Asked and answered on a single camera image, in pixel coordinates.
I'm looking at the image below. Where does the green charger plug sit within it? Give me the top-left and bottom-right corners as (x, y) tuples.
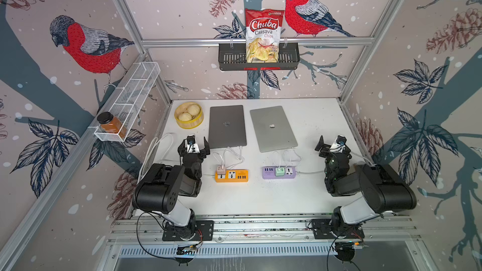
(275, 167), (286, 177)

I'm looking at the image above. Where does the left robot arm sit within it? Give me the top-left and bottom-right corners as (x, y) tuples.
(133, 135), (213, 242)

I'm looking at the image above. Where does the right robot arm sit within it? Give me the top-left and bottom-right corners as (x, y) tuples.
(315, 135), (417, 238)

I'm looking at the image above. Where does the dark grey laptop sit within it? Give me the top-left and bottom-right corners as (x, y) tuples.
(208, 105), (247, 149)

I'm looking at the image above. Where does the pink charger plug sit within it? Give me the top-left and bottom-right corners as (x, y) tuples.
(216, 165), (226, 175)

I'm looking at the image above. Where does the silver laptop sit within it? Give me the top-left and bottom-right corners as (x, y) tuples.
(250, 105), (298, 153)

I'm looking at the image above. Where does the orange power strip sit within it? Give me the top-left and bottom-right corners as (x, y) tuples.
(215, 169), (249, 183)

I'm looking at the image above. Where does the purple power strip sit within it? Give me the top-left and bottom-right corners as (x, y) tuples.
(261, 166), (296, 180)

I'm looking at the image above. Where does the orange sauce jar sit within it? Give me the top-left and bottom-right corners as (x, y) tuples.
(97, 112), (127, 139)

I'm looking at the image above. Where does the Chuba cassava chips bag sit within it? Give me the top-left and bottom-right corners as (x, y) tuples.
(245, 9), (284, 63)

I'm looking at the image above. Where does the white charger cable left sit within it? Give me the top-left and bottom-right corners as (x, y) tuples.
(212, 146), (246, 170)

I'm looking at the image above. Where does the white power cord left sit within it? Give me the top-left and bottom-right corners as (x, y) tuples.
(136, 132), (180, 185)

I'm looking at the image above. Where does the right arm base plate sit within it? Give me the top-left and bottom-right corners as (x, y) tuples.
(308, 218), (365, 240)

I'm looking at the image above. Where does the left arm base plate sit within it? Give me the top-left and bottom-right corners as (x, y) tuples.
(162, 220), (214, 242)

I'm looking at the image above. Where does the white wire wall shelf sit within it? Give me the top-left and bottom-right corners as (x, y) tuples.
(94, 61), (160, 143)

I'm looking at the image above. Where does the black wire wall basket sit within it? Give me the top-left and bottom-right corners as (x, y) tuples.
(218, 42), (301, 71)

